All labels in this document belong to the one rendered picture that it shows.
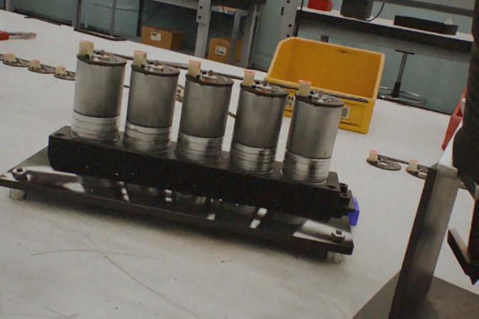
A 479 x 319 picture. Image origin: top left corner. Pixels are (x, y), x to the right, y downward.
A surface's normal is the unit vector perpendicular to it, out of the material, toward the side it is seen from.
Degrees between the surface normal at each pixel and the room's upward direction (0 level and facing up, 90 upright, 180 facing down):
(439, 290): 0
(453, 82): 90
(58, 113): 0
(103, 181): 0
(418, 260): 90
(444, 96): 90
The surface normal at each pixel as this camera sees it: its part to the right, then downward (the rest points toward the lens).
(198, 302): 0.16, -0.95
